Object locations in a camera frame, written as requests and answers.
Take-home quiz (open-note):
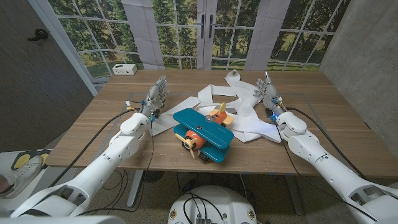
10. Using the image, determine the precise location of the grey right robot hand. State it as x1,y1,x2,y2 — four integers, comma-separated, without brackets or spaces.
254,70,287,118

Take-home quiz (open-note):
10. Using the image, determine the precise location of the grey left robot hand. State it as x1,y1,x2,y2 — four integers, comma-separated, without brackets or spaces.
141,75,170,120

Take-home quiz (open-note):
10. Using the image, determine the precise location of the white receipt paper strip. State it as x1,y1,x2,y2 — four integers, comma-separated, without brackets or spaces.
150,69,282,144

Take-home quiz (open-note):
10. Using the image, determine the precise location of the teal orange toy plane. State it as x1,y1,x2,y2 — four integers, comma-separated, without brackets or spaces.
172,102,235,164

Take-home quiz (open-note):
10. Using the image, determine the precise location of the white power strip box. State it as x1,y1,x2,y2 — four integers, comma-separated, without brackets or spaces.
111,63,138,76

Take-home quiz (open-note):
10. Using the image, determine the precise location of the printed forest window backdrop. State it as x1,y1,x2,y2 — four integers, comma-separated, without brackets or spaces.
46,0,352,78

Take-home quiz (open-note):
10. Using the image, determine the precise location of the black round floor object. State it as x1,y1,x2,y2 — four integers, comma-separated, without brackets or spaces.
142,170,165,184

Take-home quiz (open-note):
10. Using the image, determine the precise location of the white table leg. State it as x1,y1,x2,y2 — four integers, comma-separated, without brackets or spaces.
284,175,305,217
126,169,145,208

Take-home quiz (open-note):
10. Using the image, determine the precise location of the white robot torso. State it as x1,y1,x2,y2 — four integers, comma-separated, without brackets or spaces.
167,185,259,224

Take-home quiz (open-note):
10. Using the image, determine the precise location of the yellow black floor object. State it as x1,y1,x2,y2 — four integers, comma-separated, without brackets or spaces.
11,149,52,171

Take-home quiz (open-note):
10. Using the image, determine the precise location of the white sneaker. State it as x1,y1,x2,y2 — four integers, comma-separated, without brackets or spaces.
0,154,45,200

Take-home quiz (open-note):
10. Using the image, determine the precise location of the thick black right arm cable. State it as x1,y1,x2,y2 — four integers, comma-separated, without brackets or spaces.
285,106,368,180

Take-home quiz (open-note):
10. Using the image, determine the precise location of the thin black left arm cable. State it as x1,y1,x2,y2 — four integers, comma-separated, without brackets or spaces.
76,120,155,217

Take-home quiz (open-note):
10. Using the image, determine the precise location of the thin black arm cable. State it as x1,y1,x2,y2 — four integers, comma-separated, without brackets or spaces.
76,120,155,217
273,121,379,223

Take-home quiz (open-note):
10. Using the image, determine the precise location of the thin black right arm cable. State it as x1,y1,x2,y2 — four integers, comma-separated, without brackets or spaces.
273,121,379,223

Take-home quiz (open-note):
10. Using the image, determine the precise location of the black wall door handle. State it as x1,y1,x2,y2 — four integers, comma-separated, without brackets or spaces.
27,29,49,42

